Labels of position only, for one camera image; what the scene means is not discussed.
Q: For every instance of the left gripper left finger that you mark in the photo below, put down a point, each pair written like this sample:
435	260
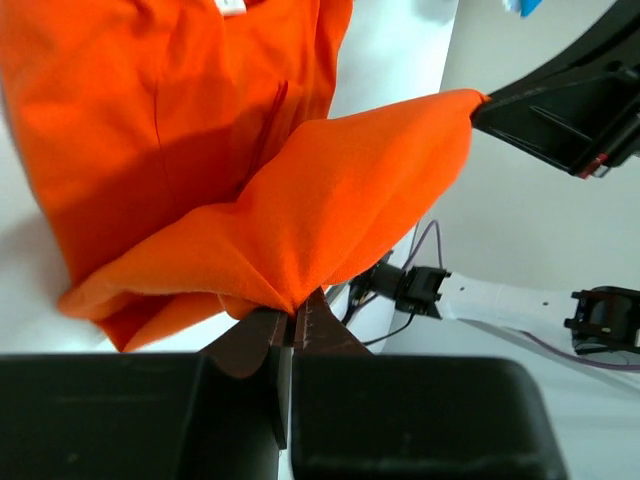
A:
259	347

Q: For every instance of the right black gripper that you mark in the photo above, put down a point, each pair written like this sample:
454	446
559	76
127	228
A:
578	112

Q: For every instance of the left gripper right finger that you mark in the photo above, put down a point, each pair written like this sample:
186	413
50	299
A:
319	332

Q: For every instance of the orange t shirt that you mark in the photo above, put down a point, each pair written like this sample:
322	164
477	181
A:
187	163

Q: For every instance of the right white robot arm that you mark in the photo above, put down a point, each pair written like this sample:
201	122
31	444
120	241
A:
597	327

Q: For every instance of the blue t shirt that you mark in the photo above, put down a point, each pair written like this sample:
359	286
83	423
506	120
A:
523	8

